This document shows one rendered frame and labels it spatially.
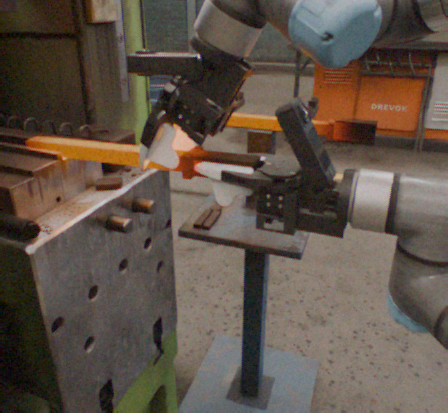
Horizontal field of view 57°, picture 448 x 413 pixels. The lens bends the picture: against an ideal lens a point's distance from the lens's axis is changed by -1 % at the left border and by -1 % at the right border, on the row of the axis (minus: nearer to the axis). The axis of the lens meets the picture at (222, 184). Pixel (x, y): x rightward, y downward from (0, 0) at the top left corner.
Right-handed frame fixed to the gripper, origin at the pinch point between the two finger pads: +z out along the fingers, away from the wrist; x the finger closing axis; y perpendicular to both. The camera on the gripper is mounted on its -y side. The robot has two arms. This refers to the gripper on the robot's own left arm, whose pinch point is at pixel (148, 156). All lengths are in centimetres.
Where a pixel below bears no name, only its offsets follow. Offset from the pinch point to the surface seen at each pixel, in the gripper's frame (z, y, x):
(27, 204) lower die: 13.5, -10.5, -9.8
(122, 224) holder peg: 14.6, 0.9, 0.2
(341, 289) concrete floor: 78, 70, 115
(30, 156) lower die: 12.2, -17.5, -3.0
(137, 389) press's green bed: 55, 20, 3
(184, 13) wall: 185, -324, 712
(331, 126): -8.8, 19.6, 33.6
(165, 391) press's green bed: 68, 26, 15
